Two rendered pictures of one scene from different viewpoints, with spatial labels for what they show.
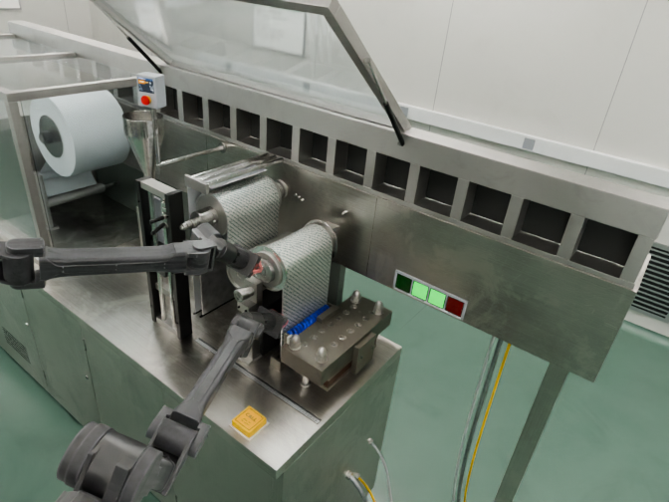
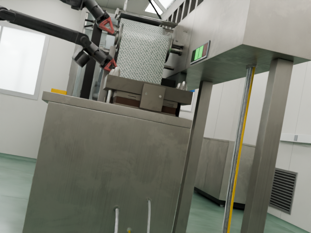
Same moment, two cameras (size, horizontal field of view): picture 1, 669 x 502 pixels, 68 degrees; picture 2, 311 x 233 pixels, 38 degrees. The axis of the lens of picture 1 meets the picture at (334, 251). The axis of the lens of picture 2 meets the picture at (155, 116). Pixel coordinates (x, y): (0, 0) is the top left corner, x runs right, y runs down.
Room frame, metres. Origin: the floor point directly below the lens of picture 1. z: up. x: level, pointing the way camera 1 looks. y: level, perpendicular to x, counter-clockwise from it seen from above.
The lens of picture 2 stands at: (-0.15, -1.60, 0.80)
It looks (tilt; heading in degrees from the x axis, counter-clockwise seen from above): 2 degrees up; 46
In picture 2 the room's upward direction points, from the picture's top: 11 degrees clockwise
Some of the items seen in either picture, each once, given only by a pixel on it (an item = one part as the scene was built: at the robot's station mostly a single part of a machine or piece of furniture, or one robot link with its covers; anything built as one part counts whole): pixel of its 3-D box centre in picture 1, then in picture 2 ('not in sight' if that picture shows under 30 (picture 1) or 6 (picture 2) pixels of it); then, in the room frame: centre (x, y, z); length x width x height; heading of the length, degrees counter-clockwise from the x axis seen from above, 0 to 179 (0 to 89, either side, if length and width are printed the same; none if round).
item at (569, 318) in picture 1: (228, 162); (176, 64); (1.98, 0.48, 1.29); 3.10 x 0.28 x 0.30; 56
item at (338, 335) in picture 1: (339, 335); (147, 90); (1.29, -0.04, 1.00); 0.40 x 0.16 x 0.06; 146
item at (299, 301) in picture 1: (306, 298); (139, 69); (1.32, 0.08, 1.11); 0.23 x 0.01 x 0.18; 146
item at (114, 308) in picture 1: (113, 255); (100, 113); (1.81, 0.95, 0.88); 2.52 x 0.66 x 0.04; 56
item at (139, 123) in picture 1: (143, 124); not in sight; (1.74, 0.73, 1.50); 0.14 x 0.14 x 0.06
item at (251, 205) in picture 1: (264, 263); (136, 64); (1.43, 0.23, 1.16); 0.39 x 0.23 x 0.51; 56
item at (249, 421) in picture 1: (249, 421); (59, 92); (0.97, 0.19, 0.91); 0.07 x 0.07 x 0.02; 56
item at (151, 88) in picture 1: (149, 91); not in sight; (1.58, 0.63, 1.66); 0.07 x 0.07 x 0.10; 74
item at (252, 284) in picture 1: (249, 322); (103, 75); (1.24, 0.25, 1.05); 0.06 x 0.05 x 0.31; 146
